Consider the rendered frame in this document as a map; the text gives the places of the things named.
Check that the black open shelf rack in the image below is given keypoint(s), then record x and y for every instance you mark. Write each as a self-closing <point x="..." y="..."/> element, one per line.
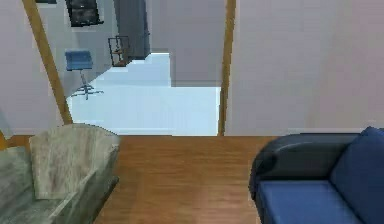
<point x="119" y="51"/>

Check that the dark grey tall cabinet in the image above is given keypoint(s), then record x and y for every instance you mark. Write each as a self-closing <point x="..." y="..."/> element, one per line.
<point x="133" y="26"/>

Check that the blue swivel office chair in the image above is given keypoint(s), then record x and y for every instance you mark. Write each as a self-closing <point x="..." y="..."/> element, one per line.
<point x="79" y="60"/>

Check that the pale grey armchair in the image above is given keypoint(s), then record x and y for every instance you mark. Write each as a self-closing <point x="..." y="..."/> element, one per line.
<point x="63" y="166"/>

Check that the blue and black sofa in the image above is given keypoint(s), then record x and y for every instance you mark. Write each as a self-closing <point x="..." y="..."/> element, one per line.
<point x="310" y="200"/>

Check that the dark framed wall picture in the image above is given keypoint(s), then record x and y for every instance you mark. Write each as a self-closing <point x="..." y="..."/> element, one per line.
<point x="83" y="12"/>

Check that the wooden door frame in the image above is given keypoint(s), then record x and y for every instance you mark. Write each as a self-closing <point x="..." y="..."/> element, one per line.
<point x="46" y="60"/>

